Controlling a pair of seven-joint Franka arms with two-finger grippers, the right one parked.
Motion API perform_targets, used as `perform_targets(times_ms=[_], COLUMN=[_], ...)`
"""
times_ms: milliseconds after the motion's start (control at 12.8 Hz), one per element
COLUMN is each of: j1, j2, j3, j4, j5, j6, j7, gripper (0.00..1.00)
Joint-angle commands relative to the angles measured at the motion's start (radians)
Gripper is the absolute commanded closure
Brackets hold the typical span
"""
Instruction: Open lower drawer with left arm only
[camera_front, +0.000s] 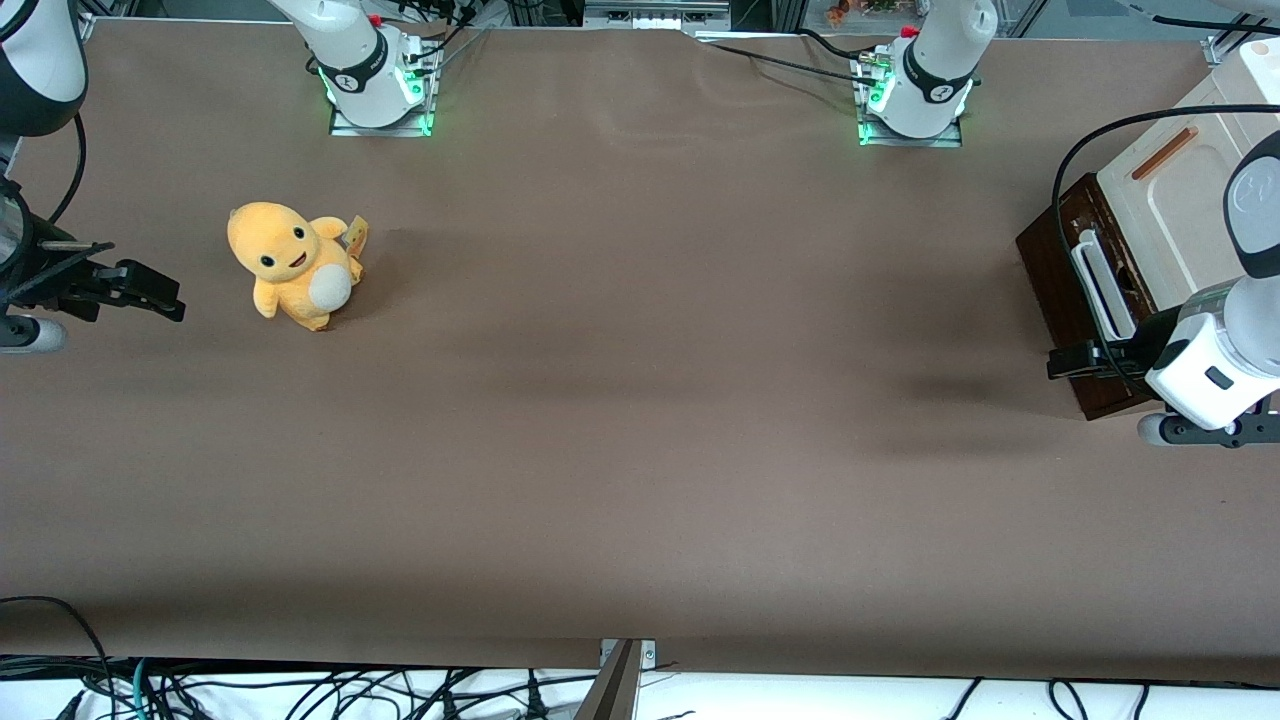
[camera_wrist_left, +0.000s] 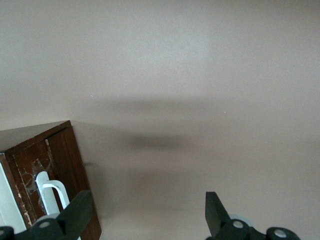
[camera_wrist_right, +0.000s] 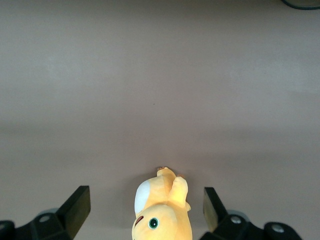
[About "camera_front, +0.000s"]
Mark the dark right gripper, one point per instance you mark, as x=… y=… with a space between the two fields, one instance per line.
x=42 y=278

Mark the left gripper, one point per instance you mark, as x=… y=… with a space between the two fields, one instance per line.
x=1128 y=353

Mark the dark wood drawer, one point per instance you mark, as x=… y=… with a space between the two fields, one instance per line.
x=1060 y=270

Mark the beige drawer cabinet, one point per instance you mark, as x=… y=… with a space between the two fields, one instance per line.
x=1190 y=200

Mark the yellow plush toy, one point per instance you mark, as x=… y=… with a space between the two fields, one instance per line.
x=290 y=265

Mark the yellow plush hang tag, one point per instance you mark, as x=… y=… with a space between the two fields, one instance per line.
x=356 y=233

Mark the small orange object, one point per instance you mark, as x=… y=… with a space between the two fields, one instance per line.
x=837 y=12

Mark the brown table cover sheet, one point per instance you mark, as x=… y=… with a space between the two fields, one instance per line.
x=640 y=400

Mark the grey electronic device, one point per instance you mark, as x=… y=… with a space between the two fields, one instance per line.
x=655 y=12

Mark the dark angled beam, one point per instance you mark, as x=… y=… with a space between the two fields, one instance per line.
x=610 y=690

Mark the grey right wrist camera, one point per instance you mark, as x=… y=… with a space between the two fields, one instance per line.
x=30 y=335

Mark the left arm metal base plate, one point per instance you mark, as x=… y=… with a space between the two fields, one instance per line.
x=945 y=140

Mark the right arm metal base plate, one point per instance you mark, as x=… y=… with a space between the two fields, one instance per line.
x=345 y=128

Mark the aluminium frame profile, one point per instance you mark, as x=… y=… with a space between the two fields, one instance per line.
x=1240 y=35

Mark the grey metal bracket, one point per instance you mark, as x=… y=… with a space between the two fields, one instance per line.
x=648 y=652

